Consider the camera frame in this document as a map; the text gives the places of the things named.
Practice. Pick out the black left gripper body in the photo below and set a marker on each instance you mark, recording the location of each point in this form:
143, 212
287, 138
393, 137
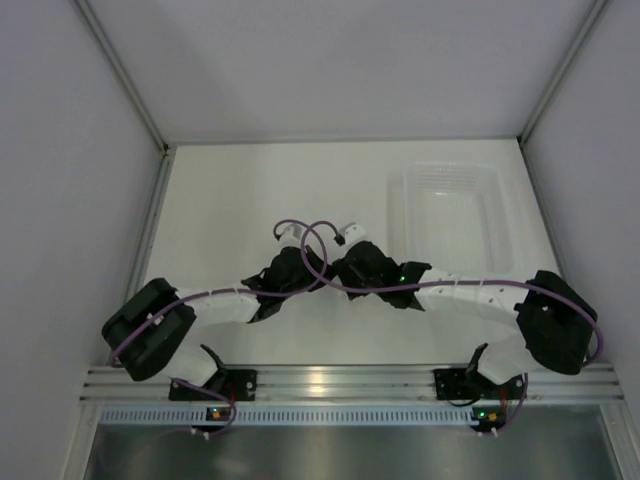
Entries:
313, 261

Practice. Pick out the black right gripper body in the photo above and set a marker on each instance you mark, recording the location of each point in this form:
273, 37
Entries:
346, 273

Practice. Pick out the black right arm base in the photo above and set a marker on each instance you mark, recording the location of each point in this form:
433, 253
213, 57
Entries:
465, 385

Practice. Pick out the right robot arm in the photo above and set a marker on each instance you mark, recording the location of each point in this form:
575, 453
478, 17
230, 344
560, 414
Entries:
553, 325

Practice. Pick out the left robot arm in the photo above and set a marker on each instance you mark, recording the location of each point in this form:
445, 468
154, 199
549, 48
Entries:
160, 331

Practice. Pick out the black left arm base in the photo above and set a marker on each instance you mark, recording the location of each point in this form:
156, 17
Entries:
233, 383

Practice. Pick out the white perforated plastic basket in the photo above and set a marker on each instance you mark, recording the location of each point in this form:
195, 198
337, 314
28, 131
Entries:
454, 216

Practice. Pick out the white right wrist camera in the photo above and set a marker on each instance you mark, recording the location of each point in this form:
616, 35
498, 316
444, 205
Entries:
350, 235

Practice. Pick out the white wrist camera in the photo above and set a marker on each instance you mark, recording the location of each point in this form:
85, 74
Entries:
350, 235
288, 233

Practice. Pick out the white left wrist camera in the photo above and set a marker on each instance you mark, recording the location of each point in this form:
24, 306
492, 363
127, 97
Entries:
288, 233

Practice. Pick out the aluminium mounting rail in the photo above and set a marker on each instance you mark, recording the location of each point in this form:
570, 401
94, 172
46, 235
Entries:
404, 383

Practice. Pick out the white slotted cable duct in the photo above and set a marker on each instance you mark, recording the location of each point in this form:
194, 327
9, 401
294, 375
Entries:
290, 416

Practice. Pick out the aluminium frame post left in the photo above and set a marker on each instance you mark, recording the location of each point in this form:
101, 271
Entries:
99, 34

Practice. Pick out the aluminium frame post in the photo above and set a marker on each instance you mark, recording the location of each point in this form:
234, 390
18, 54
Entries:
99, 34
578, 41

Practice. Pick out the aluminium frame post right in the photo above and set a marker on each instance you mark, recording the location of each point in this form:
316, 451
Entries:
578, 41

